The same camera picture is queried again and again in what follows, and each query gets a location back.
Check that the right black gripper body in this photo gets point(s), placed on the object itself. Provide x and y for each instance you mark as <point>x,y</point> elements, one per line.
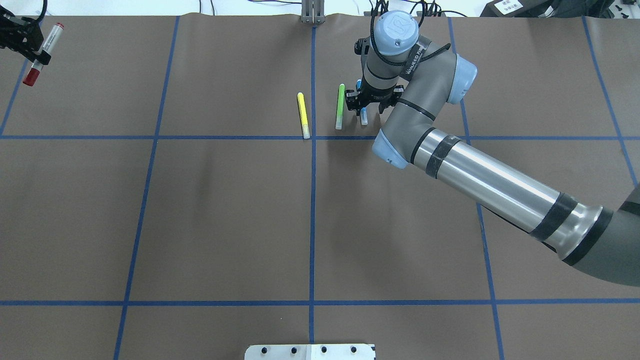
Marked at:
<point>373,95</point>

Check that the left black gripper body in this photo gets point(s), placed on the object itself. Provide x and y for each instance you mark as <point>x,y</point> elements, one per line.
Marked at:
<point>18,34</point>

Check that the blue marker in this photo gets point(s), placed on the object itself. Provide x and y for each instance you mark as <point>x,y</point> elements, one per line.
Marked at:
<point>362,113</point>

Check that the red capped marker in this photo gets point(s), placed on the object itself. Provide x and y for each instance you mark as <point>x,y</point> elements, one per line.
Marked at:
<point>44,56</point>

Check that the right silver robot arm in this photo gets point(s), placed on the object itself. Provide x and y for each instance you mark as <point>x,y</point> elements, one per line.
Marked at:
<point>415,77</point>

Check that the green marker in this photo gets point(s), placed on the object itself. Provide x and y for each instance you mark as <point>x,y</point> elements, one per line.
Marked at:
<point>340,107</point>

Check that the yellow marker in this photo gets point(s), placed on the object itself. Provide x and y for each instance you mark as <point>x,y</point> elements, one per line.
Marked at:
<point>302,111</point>

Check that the brown paper mat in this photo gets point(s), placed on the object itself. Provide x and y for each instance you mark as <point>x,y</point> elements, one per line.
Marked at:
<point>159,202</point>

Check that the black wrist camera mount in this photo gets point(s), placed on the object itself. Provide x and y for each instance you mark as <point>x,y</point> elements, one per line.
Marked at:
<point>362,46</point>

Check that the aluminium frame post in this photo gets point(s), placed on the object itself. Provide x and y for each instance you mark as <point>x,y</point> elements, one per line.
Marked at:
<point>313,12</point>

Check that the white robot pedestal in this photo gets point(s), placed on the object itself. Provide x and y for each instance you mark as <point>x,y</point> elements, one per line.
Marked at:
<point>322,351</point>

